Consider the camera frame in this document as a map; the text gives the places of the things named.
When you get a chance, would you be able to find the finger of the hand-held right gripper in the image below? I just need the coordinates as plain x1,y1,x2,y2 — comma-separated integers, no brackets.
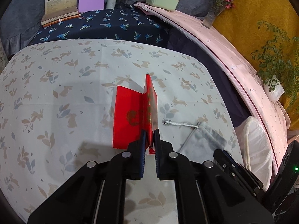
213,148,267,201

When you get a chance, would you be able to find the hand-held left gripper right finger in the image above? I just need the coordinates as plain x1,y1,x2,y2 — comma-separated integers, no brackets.
153,129,274,224

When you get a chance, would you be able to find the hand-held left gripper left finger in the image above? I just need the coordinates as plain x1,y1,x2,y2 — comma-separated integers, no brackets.
27,129,147,224

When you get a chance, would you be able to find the bin with white liner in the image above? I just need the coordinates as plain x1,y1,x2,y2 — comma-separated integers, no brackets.
235,116,274,191

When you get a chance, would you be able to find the red card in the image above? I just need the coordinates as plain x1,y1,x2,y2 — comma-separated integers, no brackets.
112,74,159,155

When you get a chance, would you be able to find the grey drawstring pouch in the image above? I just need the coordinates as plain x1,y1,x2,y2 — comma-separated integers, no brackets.
162,120,228,156

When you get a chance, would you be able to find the white plant pot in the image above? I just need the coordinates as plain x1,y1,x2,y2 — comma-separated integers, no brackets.
264,75,285,102

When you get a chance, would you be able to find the dark purple cloth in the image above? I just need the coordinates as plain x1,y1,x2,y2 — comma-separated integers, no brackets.
167,27,252,128

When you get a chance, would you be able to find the pale rabbit-print tablecloth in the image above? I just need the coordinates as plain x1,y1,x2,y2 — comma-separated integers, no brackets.
0,38,248,224

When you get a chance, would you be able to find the green leafy plant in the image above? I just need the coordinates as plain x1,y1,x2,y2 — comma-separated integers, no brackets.
251,20,299,115

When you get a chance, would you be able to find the pink cloth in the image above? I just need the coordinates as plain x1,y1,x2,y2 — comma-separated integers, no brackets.
134,1,291,176

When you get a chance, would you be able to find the navy leaf-print cloth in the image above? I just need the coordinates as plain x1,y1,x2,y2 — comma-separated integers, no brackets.
29,7,170,51

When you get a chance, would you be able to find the glass vase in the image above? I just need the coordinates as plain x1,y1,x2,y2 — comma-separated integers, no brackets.
202,6,226,30

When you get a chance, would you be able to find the green tissue box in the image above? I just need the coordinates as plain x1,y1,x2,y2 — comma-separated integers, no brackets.
145,0,180,12

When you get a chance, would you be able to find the yellow cloth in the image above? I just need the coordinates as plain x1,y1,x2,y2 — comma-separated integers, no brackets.
212,0,299,131

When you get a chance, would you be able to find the open standing book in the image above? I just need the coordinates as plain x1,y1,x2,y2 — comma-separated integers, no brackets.
41,0,81,27

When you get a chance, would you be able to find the blue sofa cover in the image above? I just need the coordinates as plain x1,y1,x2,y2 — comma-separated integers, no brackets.
0,0,243,61

